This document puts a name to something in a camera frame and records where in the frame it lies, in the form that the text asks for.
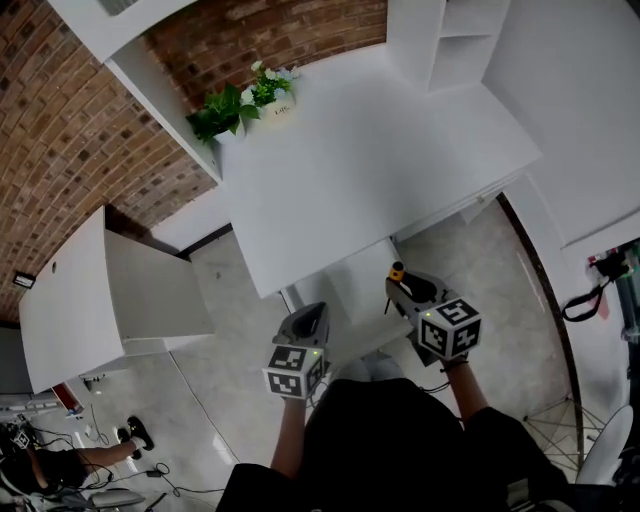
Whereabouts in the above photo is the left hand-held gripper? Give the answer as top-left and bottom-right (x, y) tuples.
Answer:
(262, 301), (333, 401)

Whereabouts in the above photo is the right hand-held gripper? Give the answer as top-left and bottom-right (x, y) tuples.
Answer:
(384, 271), (483, 369)

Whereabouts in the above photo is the person's right forearm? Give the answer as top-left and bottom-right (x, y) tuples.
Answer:
(446, 360), (494, 432)

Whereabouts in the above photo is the person's left forearm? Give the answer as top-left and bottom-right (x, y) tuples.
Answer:
(269, 397), (309, 472)

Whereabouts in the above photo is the person's left grey shoe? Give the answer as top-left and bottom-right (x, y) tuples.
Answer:
(344, 355), (375, 384)

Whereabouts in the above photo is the person's grey shoe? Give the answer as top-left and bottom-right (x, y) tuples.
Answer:
(373, 352), (407, 382)
(344, 355), (375, 384)

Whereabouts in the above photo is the person's right grey shoe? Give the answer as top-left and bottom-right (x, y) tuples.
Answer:
(373, 352), (407, 382)

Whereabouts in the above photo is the white desk with hutch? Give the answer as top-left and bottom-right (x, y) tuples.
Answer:
(47, 0), (546, 321)

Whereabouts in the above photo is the person's black clothing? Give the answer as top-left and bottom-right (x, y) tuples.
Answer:
(217, 377), (576, 512)

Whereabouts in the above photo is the green leafy plant white pot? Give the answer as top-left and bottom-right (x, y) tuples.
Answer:
(185, 83), (261, 147)

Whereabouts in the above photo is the white side desk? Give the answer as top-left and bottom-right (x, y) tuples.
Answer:
(18, 204), (217, 396)

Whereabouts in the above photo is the white box with red lining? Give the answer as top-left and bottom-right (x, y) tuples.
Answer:
(52, 382), (82, 417)

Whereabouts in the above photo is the black office chair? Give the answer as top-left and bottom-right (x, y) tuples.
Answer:
(612, 444), (640, 512)

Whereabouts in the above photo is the black bag with strap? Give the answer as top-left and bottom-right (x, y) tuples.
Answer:
(561, 249), (632, 323)

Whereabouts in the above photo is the black floor cable with adapter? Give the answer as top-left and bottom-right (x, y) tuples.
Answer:
(143, 460), (227, 497)

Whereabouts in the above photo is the white chair with wire legs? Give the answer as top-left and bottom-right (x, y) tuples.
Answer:
(522, 394), (637, 487)

